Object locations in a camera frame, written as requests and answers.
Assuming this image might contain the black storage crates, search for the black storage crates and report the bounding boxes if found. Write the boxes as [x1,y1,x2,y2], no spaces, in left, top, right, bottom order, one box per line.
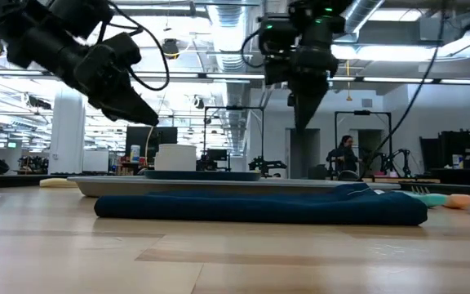
[419,129,470,187]

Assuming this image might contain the long ceiling light strip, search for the long ceiling light strip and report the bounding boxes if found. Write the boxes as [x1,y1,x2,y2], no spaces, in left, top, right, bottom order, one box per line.
[0,69,470,86]

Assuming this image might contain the dark teal plate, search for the dark teal plate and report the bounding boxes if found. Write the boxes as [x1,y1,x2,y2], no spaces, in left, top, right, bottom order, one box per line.
[143,170,263,182]

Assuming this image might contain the grey plastic tray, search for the grey plastic tray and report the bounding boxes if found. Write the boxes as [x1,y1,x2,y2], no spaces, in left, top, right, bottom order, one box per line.
[66,175,401,198]

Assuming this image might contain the white plastic tub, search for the white plastic tub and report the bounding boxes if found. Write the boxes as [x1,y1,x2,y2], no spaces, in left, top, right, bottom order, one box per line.
[153,143,198,172]

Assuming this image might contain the black monitor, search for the black monitor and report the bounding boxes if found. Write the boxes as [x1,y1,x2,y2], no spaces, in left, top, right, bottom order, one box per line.
[125,126,179,164]

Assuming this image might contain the orange handled fork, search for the orange handled fork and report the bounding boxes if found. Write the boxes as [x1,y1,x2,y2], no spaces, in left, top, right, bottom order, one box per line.
[409,185,470,210]

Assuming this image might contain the dark grey domed object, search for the dark grey domed object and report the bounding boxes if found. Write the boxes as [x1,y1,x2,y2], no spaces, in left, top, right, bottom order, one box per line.
[336,170,361,183]

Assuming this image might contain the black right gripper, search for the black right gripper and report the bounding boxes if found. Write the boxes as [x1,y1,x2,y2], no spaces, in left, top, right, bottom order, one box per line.
[290,38,341,134]

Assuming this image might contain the white cabinet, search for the white cabinet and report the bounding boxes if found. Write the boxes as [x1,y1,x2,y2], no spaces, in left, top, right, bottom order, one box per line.
[82,149,110,173]

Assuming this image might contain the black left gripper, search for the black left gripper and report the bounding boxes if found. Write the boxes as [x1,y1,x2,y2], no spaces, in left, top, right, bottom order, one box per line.
[73,32,161,127]

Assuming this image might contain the pale yellow pad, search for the pale yellow pad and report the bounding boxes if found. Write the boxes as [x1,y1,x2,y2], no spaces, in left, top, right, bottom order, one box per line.
[38,177,79,189]

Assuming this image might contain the black metal frame rig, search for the black metal frame rig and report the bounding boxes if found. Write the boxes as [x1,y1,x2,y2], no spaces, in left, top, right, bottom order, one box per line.
[334,109,392,176]
[202,105,265,172]

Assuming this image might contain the white building column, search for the white building column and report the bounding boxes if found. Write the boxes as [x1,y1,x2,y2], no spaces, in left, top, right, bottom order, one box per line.
[48,87,87,176]

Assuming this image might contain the silver ribbed ceiling duct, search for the silver ribbed ceiling duct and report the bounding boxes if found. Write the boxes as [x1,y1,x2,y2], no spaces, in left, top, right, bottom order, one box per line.
[206,0,256,157]

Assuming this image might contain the person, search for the person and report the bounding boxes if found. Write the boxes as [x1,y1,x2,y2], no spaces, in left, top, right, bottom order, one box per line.
[326,135,362,180]

